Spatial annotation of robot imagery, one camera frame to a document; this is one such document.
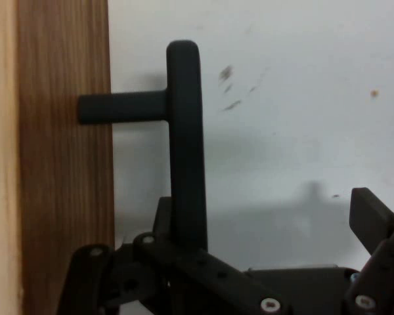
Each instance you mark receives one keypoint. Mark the brown wooden drawer cabinet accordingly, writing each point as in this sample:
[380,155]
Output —
[1,131]

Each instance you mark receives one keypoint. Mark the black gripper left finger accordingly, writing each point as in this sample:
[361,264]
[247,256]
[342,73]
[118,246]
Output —
[184,282]

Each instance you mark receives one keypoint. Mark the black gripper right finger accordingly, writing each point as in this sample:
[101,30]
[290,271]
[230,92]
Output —
[384,262]

